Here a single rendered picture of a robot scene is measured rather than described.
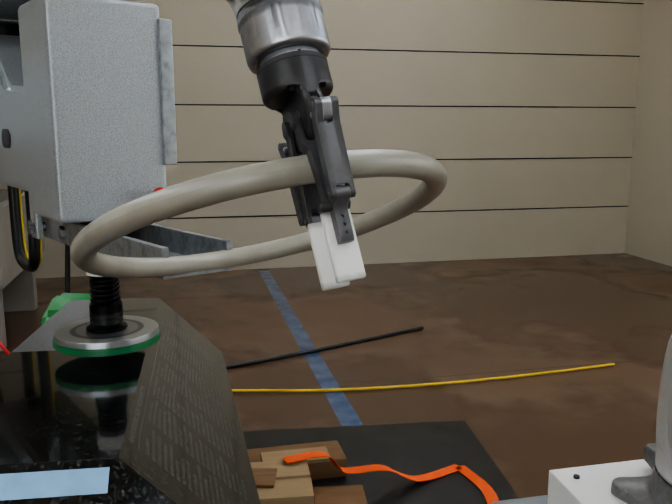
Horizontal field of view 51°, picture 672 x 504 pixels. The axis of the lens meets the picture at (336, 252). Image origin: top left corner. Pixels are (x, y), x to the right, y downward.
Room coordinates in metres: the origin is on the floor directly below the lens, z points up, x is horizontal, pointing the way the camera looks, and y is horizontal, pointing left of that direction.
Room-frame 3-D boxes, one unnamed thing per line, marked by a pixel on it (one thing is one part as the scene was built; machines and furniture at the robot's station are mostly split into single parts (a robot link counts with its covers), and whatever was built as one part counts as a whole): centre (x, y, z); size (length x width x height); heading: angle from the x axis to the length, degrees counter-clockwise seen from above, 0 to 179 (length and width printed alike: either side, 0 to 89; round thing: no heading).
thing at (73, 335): (1.44, 0.49, 0.88); 0.21 x 0.21 x 0.01
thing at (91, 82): (1.50, 0.54, 1.32); 0.36 x 0.22 x 0.45; 37
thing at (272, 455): (2.42, 0.15, 0.10); 0.25 x 0.10 x 0.01; 102
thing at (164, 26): (1.45, 0.36, 1.38); 0.08 x 0.03 x 0.28; 37
